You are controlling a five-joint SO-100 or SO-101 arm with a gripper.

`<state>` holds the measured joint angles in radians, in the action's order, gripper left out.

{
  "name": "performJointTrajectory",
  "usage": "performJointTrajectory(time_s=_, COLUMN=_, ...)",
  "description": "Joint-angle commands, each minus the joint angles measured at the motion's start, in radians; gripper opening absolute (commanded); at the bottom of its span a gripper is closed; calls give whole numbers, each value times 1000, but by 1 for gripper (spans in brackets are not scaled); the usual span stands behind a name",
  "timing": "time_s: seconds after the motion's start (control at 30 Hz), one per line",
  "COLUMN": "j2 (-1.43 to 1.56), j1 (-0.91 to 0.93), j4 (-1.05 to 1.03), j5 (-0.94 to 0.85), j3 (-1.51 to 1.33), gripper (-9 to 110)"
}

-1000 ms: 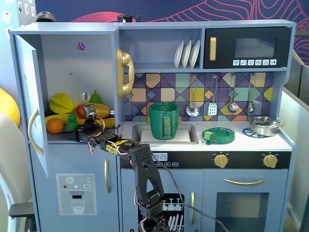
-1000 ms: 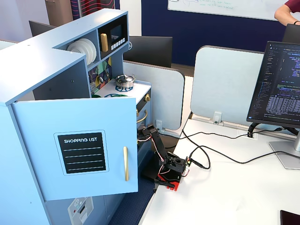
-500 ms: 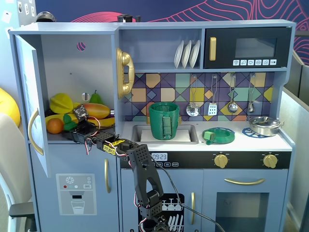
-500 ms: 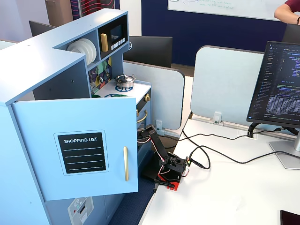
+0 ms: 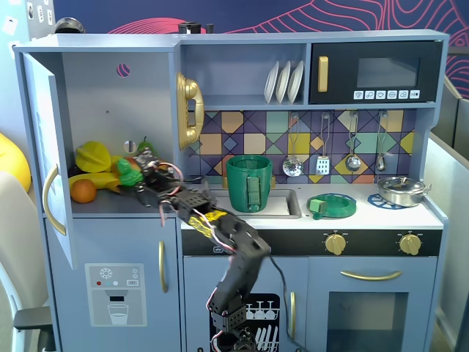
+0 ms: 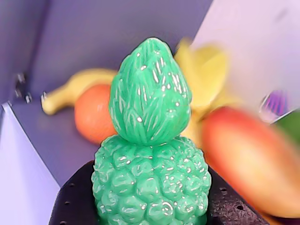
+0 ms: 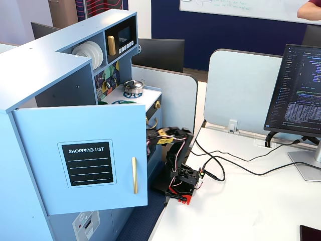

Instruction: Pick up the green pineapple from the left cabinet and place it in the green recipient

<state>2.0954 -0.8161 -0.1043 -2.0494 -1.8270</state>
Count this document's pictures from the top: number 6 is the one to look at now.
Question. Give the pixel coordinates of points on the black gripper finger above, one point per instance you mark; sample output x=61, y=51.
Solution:
x=72, y=201
x=229, y=208

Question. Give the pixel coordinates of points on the green plastic pineapple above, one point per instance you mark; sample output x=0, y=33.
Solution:
x=150, y=175

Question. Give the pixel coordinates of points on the blue upper cabinet door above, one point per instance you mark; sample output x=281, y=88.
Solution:
x=23, y=164

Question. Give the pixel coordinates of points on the red yellow plastic mango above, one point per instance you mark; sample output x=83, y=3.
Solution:
x=246, y=152

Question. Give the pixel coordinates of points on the orange plastic fruit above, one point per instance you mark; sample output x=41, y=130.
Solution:
x=93, y=112

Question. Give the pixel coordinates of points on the green plastic pear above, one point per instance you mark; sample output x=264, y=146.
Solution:
x=293, y=126

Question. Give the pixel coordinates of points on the yellow plastic banana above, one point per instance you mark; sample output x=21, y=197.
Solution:
x=70, y=89

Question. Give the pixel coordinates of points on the purple toy with metal end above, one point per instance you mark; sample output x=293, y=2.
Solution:
x=277, y=103

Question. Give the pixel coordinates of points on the yellow plastic starfruit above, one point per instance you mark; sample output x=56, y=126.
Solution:
x=206, y=70

